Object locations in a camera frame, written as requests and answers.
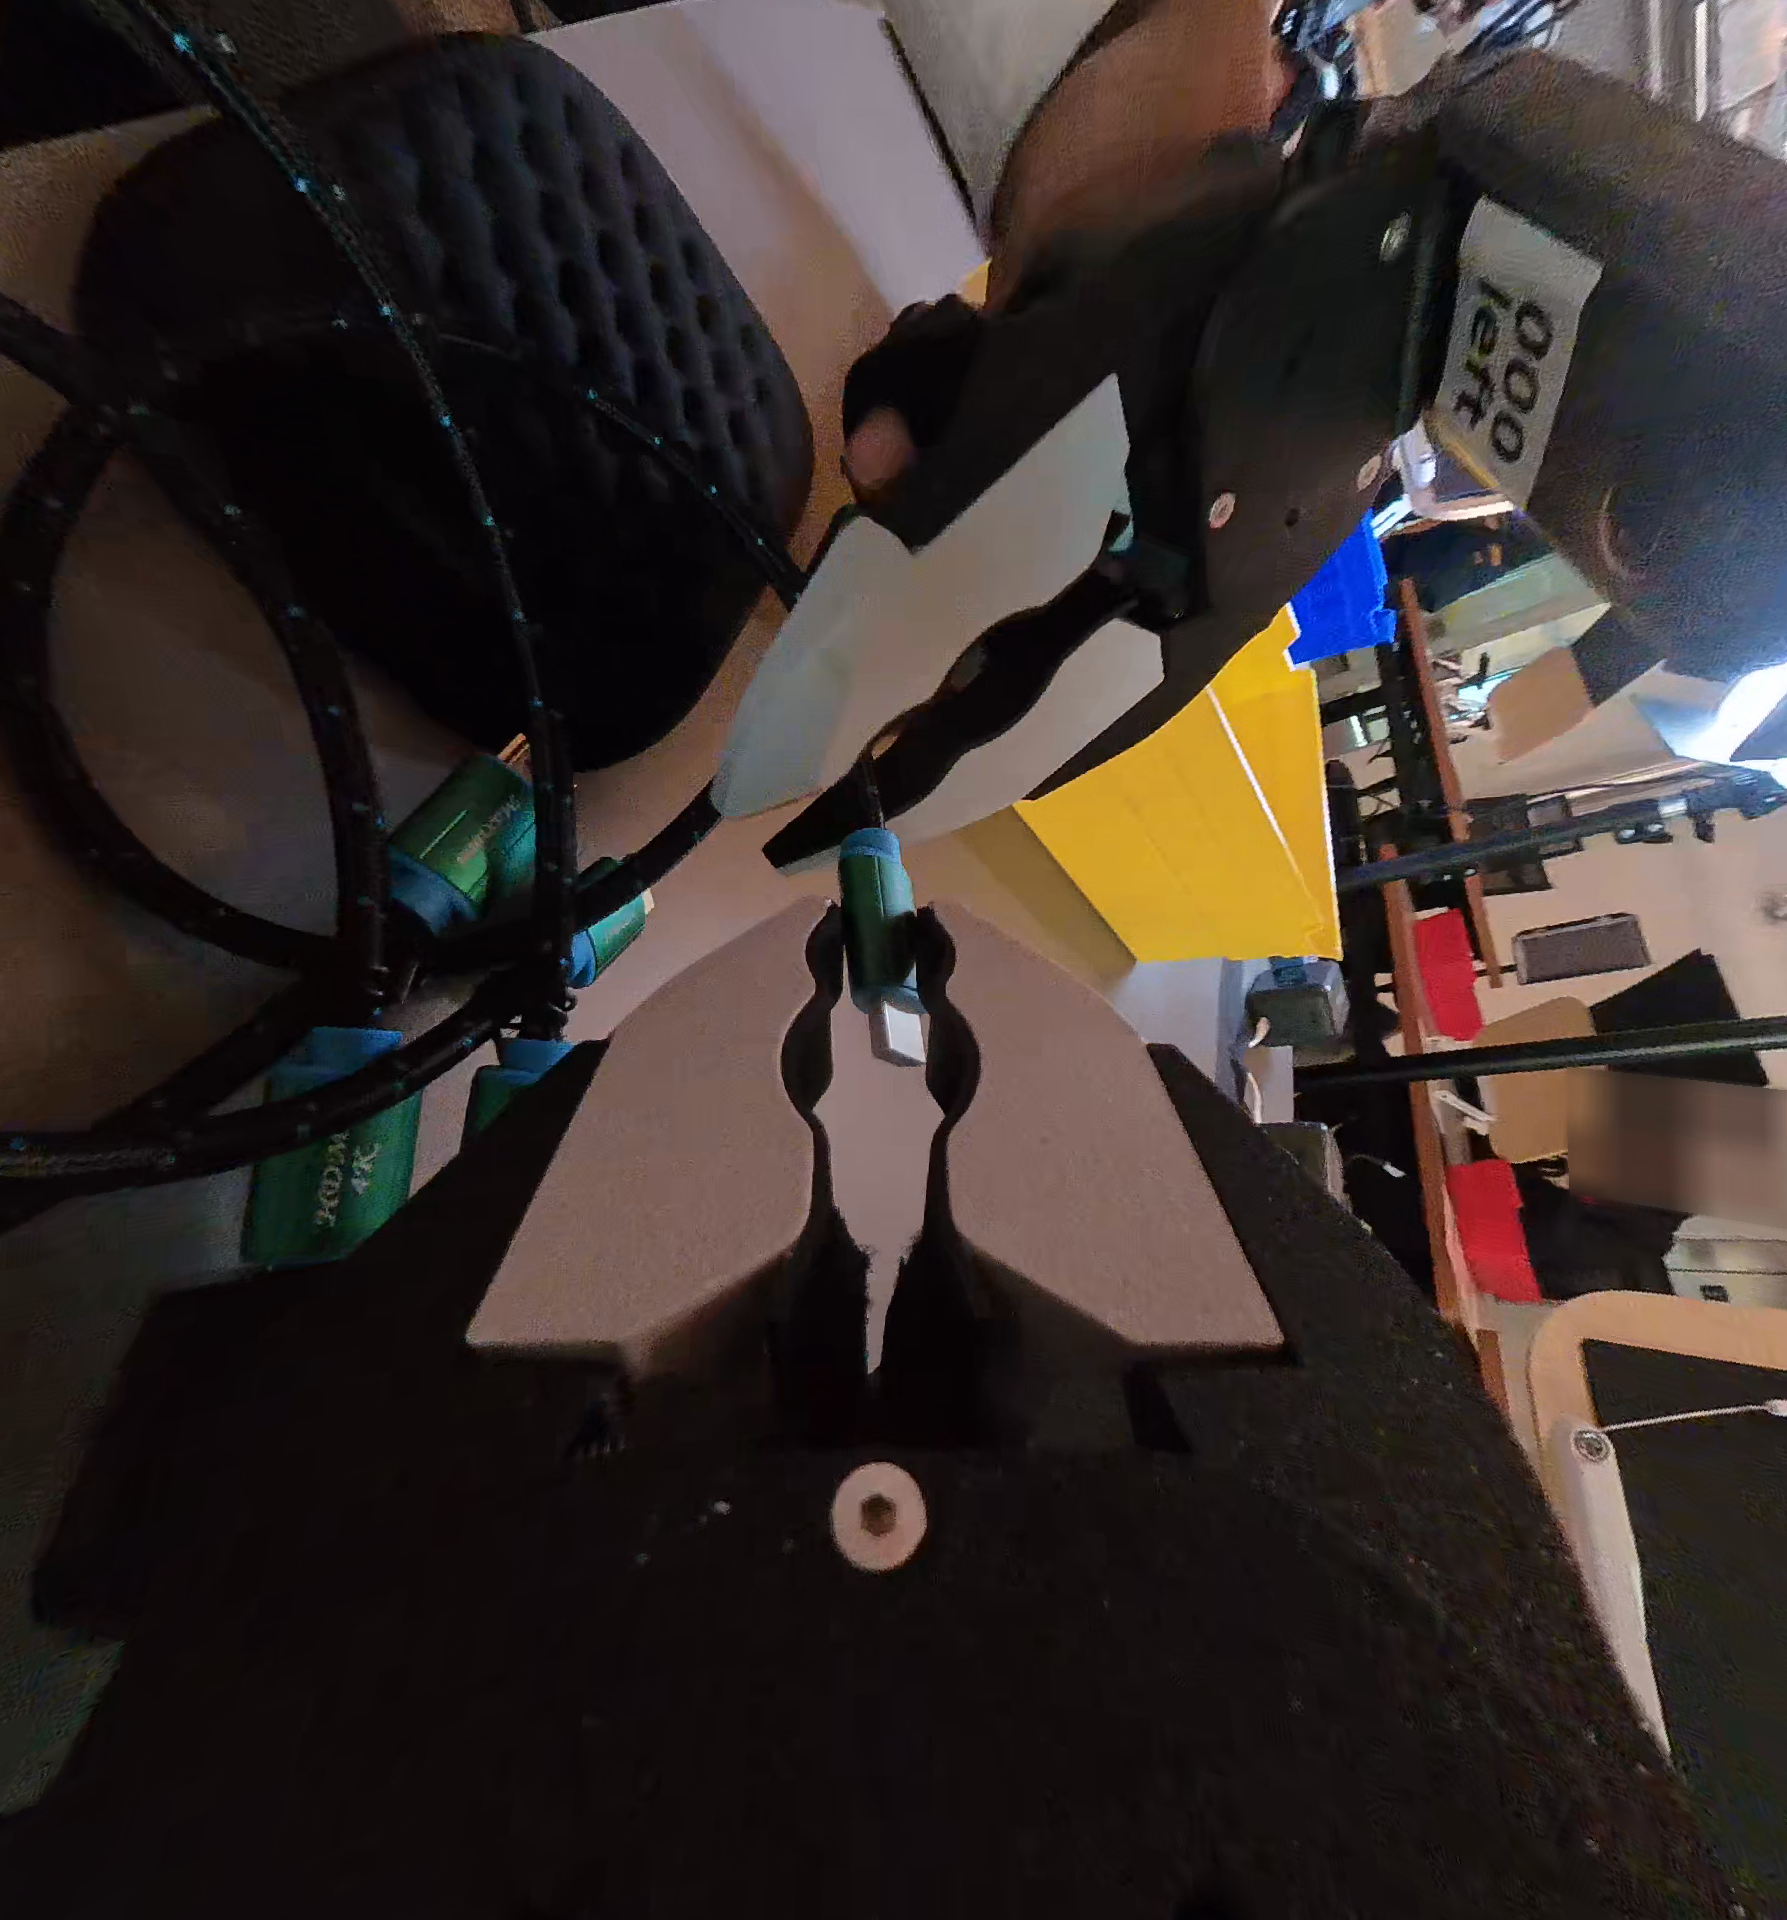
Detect white framed black board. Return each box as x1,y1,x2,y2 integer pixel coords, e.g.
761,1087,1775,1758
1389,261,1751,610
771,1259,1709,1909
1525,1285,1787,1760

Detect green HDMI plug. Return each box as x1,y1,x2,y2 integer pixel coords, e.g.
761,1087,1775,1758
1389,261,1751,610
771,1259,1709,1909
833,750,937,1070

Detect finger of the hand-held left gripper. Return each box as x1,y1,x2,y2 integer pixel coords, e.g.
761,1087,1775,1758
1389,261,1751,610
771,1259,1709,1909
761,614,1171,872
715,373,1137,822

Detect blue plastic bin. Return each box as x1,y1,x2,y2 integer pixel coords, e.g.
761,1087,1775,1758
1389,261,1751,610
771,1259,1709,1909
1283,509,1397,669

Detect person's left hand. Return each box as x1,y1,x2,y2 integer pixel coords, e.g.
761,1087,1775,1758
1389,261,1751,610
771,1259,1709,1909
983,0,1299,323

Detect red plastic bin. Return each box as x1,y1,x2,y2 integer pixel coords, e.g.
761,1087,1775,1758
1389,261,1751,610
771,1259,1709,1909
1409,906,1489,1040
1439,1154,1549,1310

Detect yellow plastic bin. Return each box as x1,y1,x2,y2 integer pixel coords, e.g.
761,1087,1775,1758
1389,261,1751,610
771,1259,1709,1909
953,605,1345,962

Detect person's left forearm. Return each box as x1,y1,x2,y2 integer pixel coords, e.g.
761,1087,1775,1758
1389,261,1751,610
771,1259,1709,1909
885,0,1135,197

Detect bright lamp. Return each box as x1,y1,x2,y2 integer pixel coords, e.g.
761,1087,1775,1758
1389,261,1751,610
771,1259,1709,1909
1657,648,1787,800

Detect small grey box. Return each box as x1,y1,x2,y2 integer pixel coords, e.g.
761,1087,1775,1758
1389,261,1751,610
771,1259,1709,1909
1511,912,1655,988

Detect black tripod pole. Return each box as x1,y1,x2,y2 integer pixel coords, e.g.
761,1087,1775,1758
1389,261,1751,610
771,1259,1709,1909
1295,1008,1787,1090
1335,762,1783,906

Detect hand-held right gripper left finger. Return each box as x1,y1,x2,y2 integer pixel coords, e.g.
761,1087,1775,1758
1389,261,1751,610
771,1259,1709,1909
466,895,875,1378

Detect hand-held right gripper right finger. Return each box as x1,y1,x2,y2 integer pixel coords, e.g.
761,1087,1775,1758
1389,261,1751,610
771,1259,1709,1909
893,900,1287,1378

